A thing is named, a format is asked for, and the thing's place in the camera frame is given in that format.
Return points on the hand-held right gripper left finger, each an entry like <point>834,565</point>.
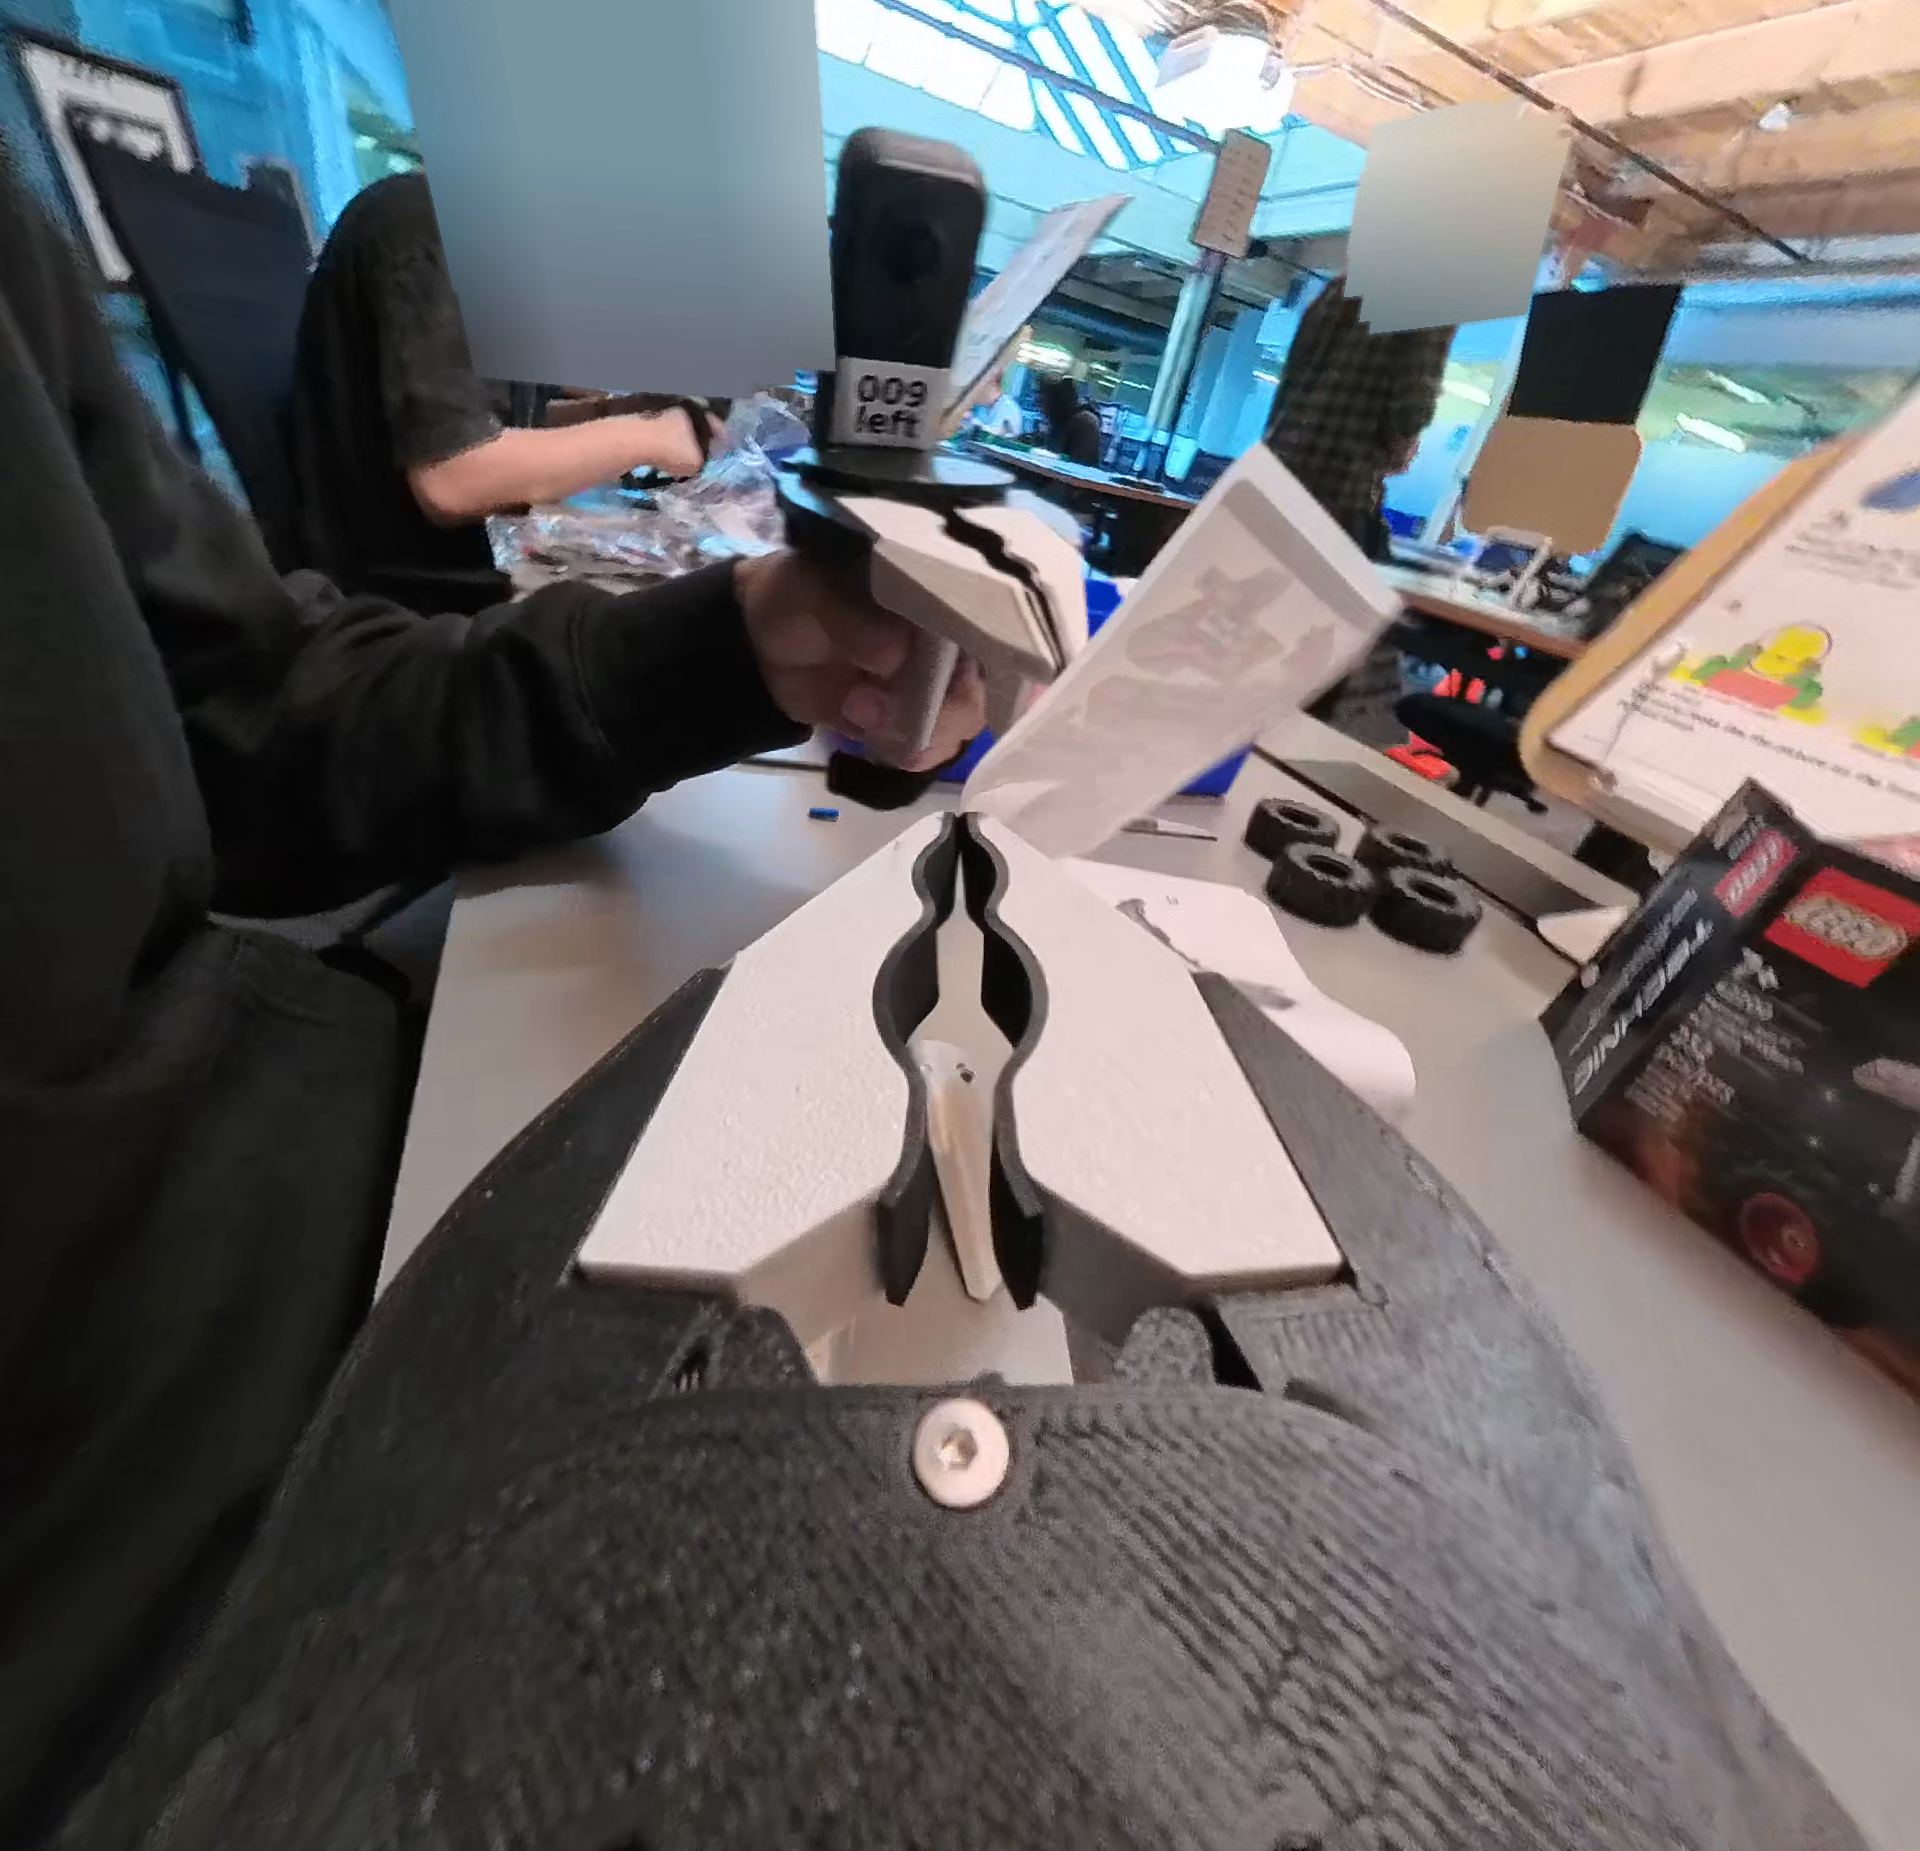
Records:
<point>749,1131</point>

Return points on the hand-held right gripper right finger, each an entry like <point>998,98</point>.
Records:
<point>1168,1131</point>

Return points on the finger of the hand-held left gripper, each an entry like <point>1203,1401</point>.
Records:
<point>943,590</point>
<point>1056,562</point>

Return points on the clear toy sticker sheet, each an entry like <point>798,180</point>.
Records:
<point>1185,651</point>

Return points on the grey wedge toy panel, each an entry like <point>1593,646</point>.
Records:
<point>960,1176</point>

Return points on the person's left forearm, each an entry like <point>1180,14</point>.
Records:
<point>525,712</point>

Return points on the grey desk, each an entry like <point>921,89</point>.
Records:
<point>601,906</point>

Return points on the person's left hand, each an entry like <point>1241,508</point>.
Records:
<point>810,637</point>

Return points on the white board on stand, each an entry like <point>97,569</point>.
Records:
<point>1035,290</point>

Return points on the toy instruction booklet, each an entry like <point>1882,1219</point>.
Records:
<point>1290,979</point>

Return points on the clear plastic bags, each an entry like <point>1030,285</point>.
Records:
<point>704,508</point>

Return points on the blue storage bin with tag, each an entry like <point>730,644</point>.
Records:
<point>1218,774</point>

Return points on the black rubber toy tyre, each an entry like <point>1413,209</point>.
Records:
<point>1290,828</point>
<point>1320,886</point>
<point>1429,909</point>
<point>1403,847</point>

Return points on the grey tapered toy piece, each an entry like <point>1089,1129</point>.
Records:
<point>1168,828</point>

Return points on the white sign stand base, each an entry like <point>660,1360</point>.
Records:
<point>1586,937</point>

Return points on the black toy set box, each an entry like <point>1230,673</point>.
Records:
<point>1725,1073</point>

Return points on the black and tan board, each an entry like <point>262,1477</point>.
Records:
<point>1590,351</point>

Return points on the black office chair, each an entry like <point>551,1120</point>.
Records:
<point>210,322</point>

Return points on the wooden instruction sign board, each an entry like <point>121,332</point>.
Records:
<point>1770,637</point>

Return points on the black framed tag sign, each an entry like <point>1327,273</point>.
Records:
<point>121,126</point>

